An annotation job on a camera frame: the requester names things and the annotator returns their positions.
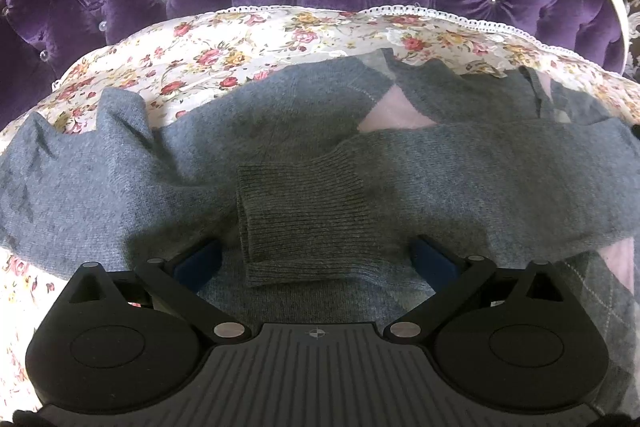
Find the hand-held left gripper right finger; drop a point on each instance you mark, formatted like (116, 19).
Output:
(429, 259)

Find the grey argyle knit sweater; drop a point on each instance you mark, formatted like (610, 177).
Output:
(150, 187)

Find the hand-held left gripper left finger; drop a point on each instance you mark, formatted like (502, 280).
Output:
(201, 259)

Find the floral quilted blanket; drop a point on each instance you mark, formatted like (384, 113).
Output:
(210, 52)

